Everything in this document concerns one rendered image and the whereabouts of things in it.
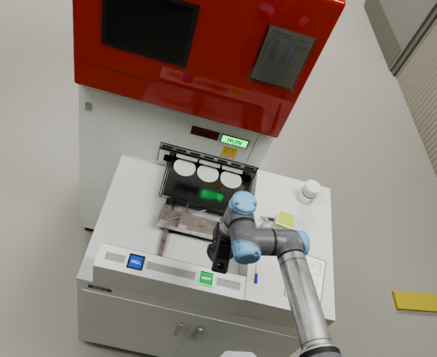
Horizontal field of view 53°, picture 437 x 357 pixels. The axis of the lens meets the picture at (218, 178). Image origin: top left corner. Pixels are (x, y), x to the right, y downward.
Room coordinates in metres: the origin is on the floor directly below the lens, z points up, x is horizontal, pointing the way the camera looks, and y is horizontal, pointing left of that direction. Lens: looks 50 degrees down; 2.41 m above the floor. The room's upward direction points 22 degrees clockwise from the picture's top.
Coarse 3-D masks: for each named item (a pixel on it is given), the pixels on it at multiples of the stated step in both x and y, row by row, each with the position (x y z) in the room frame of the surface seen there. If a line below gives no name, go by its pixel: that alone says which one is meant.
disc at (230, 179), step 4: (224, 172) 1.30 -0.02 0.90; (228, 172) 1.31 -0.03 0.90; (232, 172) 1.32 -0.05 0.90; (220, 176) 1.27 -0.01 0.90; (224, 176) 1.27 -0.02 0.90; (228, 176) 1.28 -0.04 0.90; (232, 176) 1.29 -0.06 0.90; (236, 176) 1.30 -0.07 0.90; (224, 180) 1.25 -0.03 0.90; (228, 180) 1.26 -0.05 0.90; (232, 180) 1.27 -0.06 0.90; (236, 180) 1.28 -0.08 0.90; (240, 180) 1.29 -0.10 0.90; (224, 184) 1.23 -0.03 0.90; (228, 184) 1.24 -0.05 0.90; (232, 184) 1.25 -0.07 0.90; (236, 184) 1.26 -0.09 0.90; (240, 184) 1.27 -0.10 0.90
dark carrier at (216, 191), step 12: (216, 168) 1.30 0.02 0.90; (168, 180) 1.14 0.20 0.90; (180, 180) 1.16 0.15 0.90; (192, 180) 1.19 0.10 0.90; (216, 180) 1.24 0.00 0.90; (168, 192) 1.08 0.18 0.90; (180, 192) 1.10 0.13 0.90; (192, 192) 1.12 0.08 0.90; (204, 192) 1.15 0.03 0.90; (216, 192) 1.17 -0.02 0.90; (228, 192) 1.20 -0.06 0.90; (204, 204) 1.09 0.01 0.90; (216, 204) 1.11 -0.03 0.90
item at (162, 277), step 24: (96, 264) 0.63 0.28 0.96; (120, 264) 0.67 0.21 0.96; (144, 264) 0.70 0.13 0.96; (168, 264) 0.74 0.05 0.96; (192, 264) 0.77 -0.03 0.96; (144, 288) 0.66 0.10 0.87; (168, 288) 0.67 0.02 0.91; (192, 288) 0.68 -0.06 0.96; (216, 288) 0.72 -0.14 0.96; (240, 288) 0.75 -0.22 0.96
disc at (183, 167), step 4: (176, 160) 1.26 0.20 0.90; (180, 160) 1.27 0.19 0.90; (184, 160) 1.28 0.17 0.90; (188, 160) 1.29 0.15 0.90; (176, 164) 1.24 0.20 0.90; (180, 164) 1.24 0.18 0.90; (184, 164) 1.25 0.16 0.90; (188, 164) 1.26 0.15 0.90; (192, 164) 1.27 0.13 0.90; (176, 168) 1.22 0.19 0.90; (180, 168) 1.22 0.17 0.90; (184, 168) 1.23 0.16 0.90; (188, 168) 1.24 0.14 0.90; (192, 168) 1.25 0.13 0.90; (180, 172) 1.20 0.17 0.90; (184, 172) 1.21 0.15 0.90; (188, 172) 1.22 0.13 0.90; (192, 172) 1.23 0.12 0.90
